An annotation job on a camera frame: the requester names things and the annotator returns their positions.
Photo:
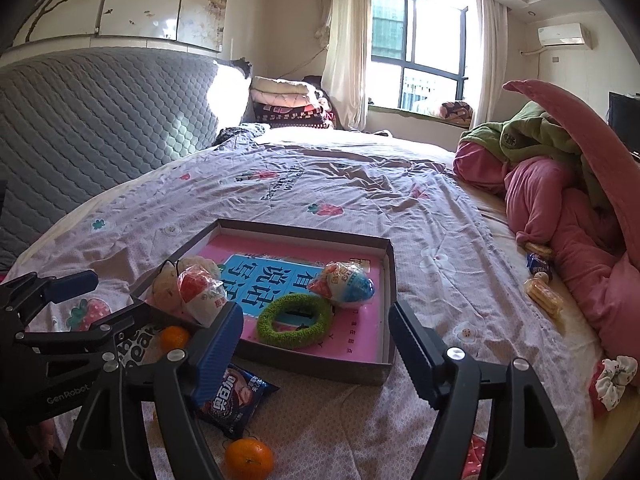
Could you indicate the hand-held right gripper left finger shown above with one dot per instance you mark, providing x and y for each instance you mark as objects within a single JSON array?
[{"x": 220, "y": 355}]

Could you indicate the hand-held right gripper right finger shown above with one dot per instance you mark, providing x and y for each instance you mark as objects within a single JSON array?
[{"x": 415, "y": 350}]

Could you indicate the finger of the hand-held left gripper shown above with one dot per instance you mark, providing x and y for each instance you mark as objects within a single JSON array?
[
  {"x": 70, "y": 282},
  {"x": 115, "y": 327}
]

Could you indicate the dark blue snack packet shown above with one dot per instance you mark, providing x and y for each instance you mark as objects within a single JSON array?
[{"x": 240, "y": 395}]

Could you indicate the orange tangerine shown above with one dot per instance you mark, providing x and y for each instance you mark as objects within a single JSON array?
[
  {"x": 248, "y": 460},
  {"x": 175, "y": 339}
]

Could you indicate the cream plush toy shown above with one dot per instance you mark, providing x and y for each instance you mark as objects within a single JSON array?
[{"x": 165, "y": 290}]

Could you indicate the red-white snack packet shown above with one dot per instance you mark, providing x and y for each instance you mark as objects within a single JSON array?
[{"x": 200, "y": 295}]

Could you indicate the blue toy egg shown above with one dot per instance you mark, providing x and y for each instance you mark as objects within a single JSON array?
[{"x": 350, "y": 287}]

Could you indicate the shallow cardboard box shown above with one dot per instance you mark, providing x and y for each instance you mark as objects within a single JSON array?
[{"x": 325, "y": 367}]

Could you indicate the pink book with blue label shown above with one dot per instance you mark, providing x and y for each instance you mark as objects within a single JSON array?
[{"x": 350, "y": 330}]

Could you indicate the yellow biscuit packet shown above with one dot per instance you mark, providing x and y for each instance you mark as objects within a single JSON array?
[{"x": 544, "y": 297}]

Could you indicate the small blue candy packet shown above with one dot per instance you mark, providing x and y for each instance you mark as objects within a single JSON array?
[{"x": 539, "y": 266}]

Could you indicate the small yellow snack packet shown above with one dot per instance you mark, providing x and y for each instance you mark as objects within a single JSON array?
[{"x": 539, "y": 249}]

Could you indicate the grey quilted headboard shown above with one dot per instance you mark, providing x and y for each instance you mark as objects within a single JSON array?
[{"x": 100, "y": 125}]

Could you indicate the floral printed bed sheet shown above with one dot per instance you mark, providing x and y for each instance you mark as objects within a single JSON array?
[{"x": 350, "y": 195}]

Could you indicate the pink blanket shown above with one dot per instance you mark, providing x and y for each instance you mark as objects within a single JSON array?
[{"x": 575, "y": 240}]

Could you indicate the floral scrunchie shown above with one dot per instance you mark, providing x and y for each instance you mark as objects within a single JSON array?
[{"x": 615, "y": 380}]

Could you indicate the dark patterned cloth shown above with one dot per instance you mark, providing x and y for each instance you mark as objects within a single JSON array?
[{"x": 240, "y": 132}]

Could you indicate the green blanket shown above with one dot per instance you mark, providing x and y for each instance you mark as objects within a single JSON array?
[{"x": 525, "y": 140}]

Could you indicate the patterned folded blanket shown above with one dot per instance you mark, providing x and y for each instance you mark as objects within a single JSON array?
[{"x": 456, "y": 110}]

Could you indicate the dark patterned folded quilt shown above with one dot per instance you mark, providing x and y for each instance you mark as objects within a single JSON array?
[{"x": 290, "y": 116}]

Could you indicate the cream folded quilt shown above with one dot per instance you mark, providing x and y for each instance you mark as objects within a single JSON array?
[{"x": 282, "y": 90}]

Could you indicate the long pink cushion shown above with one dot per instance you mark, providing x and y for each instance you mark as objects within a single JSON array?
[{"x": 590, "y": 130}]

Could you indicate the floral overhead cabinet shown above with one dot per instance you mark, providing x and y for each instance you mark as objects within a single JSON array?
[{"x": 140, "y": 0}]

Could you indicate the cream curtain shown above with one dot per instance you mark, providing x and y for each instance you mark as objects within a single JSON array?
[
  {"x": 345, "y": 50},
  {"x": 490, "y": 60}
]

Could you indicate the dark framed window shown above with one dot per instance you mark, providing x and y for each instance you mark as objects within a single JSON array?
[{"x": 430, "y": 50}]

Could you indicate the black television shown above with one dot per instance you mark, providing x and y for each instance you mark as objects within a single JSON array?
[{"x": 625, "y": 120}]

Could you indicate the white air conditioner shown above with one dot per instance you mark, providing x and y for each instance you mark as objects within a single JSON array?
[{"x": 560, "y": 35}]

